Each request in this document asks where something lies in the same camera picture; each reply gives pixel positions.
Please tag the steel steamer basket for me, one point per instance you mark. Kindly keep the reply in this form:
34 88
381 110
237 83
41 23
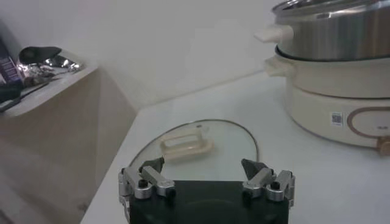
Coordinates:
335 36

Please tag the cream electric cooker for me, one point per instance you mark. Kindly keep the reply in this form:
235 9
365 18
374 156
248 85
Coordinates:
320 106

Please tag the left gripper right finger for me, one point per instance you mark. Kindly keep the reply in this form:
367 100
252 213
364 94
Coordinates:
262 179

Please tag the glass pot lid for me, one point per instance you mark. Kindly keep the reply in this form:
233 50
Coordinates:
225 152

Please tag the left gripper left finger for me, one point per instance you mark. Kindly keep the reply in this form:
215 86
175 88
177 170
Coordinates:
152 178

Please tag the black open laptop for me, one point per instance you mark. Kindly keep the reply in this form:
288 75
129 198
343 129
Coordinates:
7 70

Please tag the white side table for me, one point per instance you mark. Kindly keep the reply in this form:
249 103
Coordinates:
61 121

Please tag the shiny chrome headset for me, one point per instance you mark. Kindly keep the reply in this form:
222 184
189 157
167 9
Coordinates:
39 54

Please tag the black computer mouse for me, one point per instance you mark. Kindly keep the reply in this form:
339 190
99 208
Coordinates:
9 92

